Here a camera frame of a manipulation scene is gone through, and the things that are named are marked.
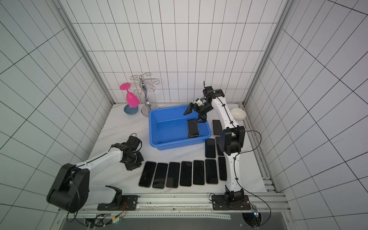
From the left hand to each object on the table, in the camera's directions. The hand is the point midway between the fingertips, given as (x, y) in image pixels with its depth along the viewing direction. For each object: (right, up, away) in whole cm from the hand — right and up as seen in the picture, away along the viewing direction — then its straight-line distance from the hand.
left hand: (139, 166), depth 85 cm
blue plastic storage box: (+16, +22, +18) cm, 32 cm away
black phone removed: (+21, -4, -4) cm, 22 cm away
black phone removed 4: (+52, +22, +19) cm, 60 cm away
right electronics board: (+62, -18, -18) cm, 67 cm away
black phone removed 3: (+44, -4, +2) cm, 45 cm away
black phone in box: (+33, +21, +16) cm, 43 cm away
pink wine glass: (-10, +43, +15) cm, 46 cm away
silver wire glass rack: (+1, +52, +9) cm, 53 cm away
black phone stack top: (+45, +9, +8) cm, 46 cm away
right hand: (+28, +30, +1) cm, 41 cm away
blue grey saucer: (-17, +35, +28) cm, 48 cm away
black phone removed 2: (+28, -4, -3) cm, 29 cm away
